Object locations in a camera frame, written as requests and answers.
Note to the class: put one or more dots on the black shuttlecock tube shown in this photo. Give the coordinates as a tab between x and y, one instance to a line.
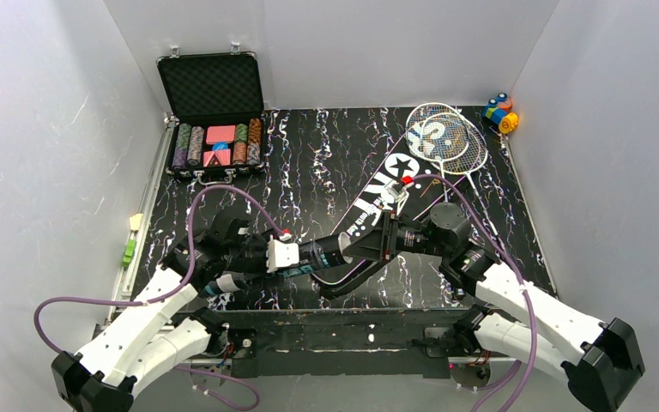
315	255

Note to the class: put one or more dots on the green clip on rail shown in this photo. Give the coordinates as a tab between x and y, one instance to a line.
129	253

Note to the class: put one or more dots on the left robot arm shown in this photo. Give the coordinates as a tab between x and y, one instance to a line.
110	371

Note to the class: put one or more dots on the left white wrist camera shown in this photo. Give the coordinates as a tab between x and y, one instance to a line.
281	255

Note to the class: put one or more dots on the aluminium rail frame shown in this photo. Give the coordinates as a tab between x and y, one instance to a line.
320	162

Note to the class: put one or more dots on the colourful toy blocks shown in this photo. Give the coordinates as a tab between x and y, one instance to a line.
499	111

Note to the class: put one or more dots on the white badminton racket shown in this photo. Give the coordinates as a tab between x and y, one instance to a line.
416	117
451	142

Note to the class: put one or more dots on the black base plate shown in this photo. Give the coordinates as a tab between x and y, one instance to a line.
335	342

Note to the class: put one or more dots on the white badminton racket lower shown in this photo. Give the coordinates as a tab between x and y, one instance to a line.
451	142

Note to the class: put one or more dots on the white badminton racket upper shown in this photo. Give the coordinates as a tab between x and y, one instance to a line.
416	117

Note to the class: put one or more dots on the black poker chip case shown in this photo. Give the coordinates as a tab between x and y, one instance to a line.
212	90

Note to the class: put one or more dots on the black racket bag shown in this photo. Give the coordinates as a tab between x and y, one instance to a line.
375	199

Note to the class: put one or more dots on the beige clip on rail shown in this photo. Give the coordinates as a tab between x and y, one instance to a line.
135	222

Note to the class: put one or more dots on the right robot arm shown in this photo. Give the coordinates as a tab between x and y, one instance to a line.
599	361

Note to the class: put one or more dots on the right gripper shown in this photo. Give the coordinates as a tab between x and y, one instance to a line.
389	241

